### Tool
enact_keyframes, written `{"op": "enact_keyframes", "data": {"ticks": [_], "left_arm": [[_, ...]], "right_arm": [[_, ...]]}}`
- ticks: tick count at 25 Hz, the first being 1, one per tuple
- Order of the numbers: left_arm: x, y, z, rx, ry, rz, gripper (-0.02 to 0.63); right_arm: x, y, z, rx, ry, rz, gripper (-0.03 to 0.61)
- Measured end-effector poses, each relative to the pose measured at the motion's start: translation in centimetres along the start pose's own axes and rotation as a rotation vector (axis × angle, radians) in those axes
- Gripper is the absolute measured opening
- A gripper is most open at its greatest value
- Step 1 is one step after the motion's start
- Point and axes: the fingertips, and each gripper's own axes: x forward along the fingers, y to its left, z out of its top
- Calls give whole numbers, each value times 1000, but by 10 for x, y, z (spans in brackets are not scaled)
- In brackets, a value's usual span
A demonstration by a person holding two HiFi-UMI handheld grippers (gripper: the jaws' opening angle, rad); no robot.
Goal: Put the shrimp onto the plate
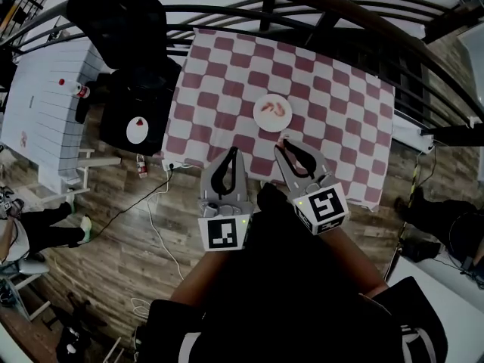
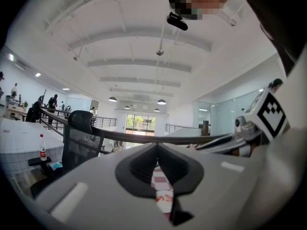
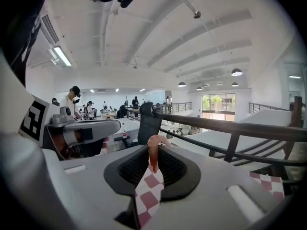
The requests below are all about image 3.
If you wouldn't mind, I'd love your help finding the long ceiling light fixture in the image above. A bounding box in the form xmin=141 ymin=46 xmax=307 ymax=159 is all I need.
xmin=49 ymin=46 xmax=73 ymax=67

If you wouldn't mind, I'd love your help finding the person's left hand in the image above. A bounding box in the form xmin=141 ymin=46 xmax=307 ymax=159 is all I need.
xmin=58 ymin=133 xmax=73 ymax=161

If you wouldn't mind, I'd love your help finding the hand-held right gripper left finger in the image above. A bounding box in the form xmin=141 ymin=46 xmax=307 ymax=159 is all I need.
xmin=43 ymin=144 xmax=151 ymax=230

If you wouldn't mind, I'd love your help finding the person's black clothing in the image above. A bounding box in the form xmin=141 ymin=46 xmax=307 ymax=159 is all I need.
xmin=0 ymin=0 xmax=50 ymax=88

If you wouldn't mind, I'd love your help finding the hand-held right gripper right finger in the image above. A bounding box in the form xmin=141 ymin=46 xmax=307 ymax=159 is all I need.
xmin=148 ymin=145 xmax=292 ymax=230

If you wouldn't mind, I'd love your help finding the black mesh office chair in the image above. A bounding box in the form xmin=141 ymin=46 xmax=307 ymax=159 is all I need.
xmin=137 ymin=101 xmax=163 ymax=145

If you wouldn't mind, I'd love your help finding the large glass window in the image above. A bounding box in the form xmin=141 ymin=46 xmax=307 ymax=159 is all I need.
xmin=201 ymin=93 xmax=236 ymax=122

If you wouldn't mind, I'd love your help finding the black metal railing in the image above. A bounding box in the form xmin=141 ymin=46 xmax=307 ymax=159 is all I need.
xmin=125 ymin=102 xmax=307 ymax=169

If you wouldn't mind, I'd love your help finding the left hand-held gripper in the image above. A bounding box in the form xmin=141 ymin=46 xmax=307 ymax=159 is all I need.
xmin=18 ymin=93 xmax=122 ymax=158

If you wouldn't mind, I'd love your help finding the white ceiling air vent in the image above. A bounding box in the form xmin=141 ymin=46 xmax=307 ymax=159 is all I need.
xmin=40 ymin=13 xmax=60 ymax=45

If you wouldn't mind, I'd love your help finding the orange curved object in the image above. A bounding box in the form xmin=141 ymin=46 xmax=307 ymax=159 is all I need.
xmin=147 ymin=135 xmax=170 ymax=174

